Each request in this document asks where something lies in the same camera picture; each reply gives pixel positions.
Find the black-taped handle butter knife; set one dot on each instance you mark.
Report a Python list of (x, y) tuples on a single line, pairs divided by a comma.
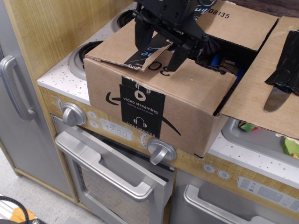
[(285, 78)]

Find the silver front stove burner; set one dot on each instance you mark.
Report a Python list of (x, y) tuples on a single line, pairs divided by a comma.
[(76, 63)]

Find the silver oven knob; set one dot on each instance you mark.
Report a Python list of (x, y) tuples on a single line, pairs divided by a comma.
[(160, 151), (73, 115)]

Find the grey toy sink basin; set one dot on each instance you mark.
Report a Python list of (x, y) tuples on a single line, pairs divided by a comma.
[(259, 140)]

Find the grey toy fridge door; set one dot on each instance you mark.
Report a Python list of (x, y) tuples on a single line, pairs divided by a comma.
[(25, 138)]

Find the silver right oven knob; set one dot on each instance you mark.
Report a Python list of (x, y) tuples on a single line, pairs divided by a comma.
[(160, 151)]

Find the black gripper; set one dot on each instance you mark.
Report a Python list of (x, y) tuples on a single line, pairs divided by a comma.
[(175, 20)]

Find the silver left oven knob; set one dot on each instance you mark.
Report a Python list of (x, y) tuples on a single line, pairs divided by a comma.
[(73, 115)]

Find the brown cardboard shipping box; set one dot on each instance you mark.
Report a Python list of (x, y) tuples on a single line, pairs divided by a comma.
[(189, 107)]

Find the wooden toy kitchen unit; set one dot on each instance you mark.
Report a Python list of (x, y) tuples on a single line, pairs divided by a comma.
[(47, 31)]

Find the yellow green toy item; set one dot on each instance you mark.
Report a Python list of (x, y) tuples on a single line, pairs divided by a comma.
[(291, 148)]

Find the orange object on floor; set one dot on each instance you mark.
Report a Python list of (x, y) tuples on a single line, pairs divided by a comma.
[(19, 217)]

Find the purple striped ball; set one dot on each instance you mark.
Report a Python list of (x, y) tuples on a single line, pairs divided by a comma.
[(211, 47)]

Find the grey toy dishwasher door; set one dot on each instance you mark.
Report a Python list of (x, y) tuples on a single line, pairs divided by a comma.
[(196, 201)]

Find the silver rear stove burner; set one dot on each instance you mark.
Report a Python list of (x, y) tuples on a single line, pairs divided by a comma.
[(122, 19)]

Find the grey toy oven door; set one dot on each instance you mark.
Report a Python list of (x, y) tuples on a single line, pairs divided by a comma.
[(115, 182)]

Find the silver stove burner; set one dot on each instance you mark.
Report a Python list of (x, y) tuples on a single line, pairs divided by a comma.
[(122, 19), (76, 63)]

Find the green red toy packet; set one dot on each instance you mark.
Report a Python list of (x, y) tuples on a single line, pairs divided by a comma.
[(246, 126)]

